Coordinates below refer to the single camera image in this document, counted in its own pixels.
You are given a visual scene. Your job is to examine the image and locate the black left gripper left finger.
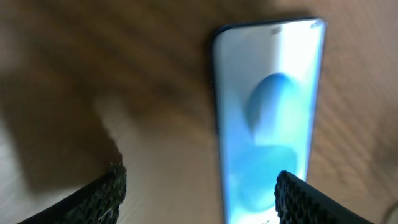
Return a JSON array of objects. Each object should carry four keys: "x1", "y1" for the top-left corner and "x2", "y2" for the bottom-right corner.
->
[{"x1": 20, "y1": 164, "x2": 127, "y2": 224}]

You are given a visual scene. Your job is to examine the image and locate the blue screen Galaxy smartphone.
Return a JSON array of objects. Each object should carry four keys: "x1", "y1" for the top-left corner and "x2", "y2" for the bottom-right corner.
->
[{"x1": 211, "y1": 17, "x2": 327, "y2": 223}]

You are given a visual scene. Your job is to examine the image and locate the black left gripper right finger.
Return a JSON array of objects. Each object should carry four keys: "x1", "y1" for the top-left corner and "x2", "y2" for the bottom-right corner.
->
[{"x1": 274, "y1": 170, "x2": 372, "y2": 224}]

